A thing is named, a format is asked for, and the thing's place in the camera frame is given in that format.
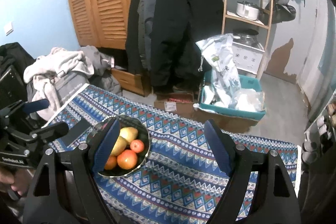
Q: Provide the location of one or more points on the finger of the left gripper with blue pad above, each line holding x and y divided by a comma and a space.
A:
48, 134
22, 109

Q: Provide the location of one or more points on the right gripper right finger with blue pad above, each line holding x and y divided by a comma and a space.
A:
274, 199

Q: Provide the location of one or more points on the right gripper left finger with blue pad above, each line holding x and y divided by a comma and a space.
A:
63, 189

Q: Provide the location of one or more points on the large orange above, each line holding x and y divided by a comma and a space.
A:
127, 160
111, 163

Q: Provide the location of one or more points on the yellow green pear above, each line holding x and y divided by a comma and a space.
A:
129, 134

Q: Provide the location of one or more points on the dark glass fruit bowl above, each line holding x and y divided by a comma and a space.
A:
110, 127

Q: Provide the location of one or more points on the small mandarin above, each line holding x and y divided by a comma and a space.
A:
137, 146

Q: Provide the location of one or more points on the person's left hand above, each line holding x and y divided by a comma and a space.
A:
18, 181

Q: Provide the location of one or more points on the black smartphone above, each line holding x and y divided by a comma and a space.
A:
75, 132

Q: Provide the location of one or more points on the pile of grey white clothes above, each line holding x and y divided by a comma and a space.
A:
60, 74

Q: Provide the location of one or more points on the blue patterned tablecloth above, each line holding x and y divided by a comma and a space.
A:
180, 180

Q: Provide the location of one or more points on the clear plastic bag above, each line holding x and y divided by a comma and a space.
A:
248, 100

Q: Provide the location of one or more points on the cardboard box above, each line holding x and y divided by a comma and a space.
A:
186, 110

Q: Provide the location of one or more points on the wooden drawer unit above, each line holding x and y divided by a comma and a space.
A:
138, 84

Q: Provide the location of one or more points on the teal plastic bin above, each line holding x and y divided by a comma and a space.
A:
229, 108

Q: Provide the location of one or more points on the shoe rack with shoes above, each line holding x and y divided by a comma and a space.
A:
319, 136

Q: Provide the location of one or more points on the white patterned storage box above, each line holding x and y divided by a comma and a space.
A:
248, 58

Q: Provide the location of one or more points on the white blue rice bag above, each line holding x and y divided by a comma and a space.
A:
217, 51

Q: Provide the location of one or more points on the glass lidded pot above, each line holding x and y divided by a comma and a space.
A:
246, 36

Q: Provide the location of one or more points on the wooden shelf rack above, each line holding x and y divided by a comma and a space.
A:
249, 21

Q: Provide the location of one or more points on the white cooking pot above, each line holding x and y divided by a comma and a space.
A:
248, 10

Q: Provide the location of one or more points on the black hanging jacket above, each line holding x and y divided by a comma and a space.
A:
162, 38

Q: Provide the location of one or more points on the grey hanging bag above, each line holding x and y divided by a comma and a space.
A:
282, 11

